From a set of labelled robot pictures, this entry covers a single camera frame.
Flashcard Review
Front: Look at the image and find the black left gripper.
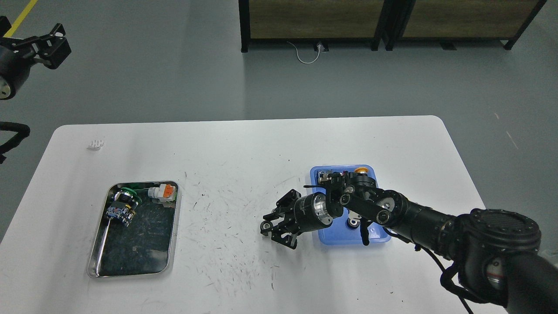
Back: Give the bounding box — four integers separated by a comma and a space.
0, 23, 71, 101

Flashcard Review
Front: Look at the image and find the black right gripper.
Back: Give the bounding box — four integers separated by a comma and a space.
261, 189, 344, 249

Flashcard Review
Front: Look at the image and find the black gear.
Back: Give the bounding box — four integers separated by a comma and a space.
346, 217, 361, 230
260, 221, 273, 232

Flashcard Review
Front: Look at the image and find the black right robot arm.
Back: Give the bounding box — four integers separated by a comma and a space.
260, 168, 558, 314

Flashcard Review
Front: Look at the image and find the silver metal tray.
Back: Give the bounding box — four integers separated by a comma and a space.
86, 181, 180, 278

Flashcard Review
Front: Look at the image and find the small white plastic clip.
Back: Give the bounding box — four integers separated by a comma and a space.
87, 140, 104, 151

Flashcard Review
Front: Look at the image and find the orange white connector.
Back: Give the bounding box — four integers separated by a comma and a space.
147, 184, 178, 208

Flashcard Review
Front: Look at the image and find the left wooden cabinet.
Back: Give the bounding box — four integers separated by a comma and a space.
238, 0, 394, 52

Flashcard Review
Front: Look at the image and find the wooden cabinet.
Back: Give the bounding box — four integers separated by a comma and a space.
382, 0, 546, 51
238, 0, 394, 52

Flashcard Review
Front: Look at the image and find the right wooden cabinet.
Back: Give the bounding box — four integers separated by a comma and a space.
382, 0, 546, 51

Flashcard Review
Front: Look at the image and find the red push button switch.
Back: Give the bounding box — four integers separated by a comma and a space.
316, 170, 332, 186

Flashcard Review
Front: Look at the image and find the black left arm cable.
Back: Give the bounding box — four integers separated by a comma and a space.
0, 122, 31, 164

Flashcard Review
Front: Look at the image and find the yellow push button switch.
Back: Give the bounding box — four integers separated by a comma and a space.
354, 167, 370, 175

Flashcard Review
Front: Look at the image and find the green push button switch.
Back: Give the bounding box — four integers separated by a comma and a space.
104, 187, 142, 227

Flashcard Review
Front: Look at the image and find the white cable on floor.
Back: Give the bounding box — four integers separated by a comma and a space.
287, 41, 328, 65

